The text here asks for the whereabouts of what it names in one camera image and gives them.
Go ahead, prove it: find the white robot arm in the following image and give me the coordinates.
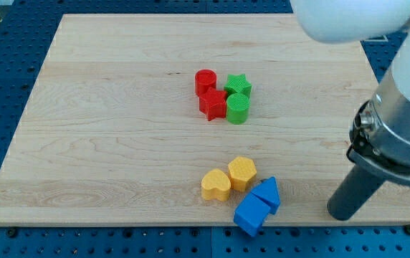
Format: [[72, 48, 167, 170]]
[[291, 1, 410, 201]]

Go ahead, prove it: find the blue triangle block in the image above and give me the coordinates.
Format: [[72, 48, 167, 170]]
[[251, 177, 281, 215]]

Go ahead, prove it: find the red star block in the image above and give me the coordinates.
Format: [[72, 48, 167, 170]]
[[199, 87, 227, 121]]

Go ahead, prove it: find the green cylinder block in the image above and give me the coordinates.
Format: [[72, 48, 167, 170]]
[[226, 93, 250, 124]]

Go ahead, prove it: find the red cylinder block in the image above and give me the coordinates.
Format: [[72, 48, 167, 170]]
[[194, 69, 217, 96]]

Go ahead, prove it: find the green star block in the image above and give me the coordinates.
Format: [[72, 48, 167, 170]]
[[224, 74, 252, 98]]

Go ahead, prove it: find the yellow hexagon block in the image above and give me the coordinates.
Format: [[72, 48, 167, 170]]
[[228, 156, 257, 192]]

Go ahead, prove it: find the yellow heart block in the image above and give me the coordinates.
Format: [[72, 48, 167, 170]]
[[201, 168, 232, 201]]

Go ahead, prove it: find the wooden board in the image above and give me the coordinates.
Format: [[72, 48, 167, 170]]
[[0, 14, 410, 228]]

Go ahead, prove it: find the blue cube block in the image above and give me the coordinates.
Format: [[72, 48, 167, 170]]
[[233, 193, 270, 237]]

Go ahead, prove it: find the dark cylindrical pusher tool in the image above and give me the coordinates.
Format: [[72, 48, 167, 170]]
[[327, 165, 385, 221]]

